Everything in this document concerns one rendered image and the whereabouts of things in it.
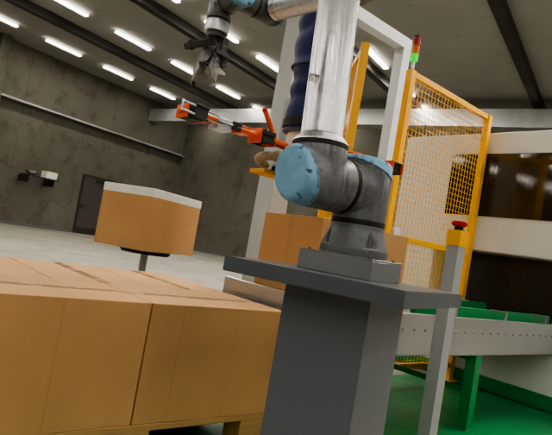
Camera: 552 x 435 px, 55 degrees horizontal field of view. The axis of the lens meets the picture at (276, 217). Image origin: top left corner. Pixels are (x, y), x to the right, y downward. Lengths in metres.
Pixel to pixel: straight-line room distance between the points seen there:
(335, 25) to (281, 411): 1.01
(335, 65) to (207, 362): 1.13
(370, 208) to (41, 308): 0.97
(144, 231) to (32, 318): 1.85
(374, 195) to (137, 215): 2.26
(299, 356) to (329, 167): 0.50
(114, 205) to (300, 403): 2.41
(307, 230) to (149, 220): 1.38
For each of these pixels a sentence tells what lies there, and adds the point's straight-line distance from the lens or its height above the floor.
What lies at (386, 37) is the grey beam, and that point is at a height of 3.10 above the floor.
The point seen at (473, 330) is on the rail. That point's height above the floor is 0.54.
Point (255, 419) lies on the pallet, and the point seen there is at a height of 0.12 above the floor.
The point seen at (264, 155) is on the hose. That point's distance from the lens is 2.27.
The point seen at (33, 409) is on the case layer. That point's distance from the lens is 1.75.
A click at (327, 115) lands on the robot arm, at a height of 1.15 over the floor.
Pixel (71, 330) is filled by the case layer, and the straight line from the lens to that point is 1.71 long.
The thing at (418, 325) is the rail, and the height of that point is 0.55.
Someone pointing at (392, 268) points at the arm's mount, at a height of 0.79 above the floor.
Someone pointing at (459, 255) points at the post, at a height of 0.89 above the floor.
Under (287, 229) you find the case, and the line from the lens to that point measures 2.40.
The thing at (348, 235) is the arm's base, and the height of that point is 0.86.
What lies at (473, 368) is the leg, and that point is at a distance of 3.11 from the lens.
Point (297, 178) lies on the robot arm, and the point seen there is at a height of 0.97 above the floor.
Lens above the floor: 0.80
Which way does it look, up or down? 3 degrees up
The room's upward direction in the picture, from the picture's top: 10 degrees clockwise
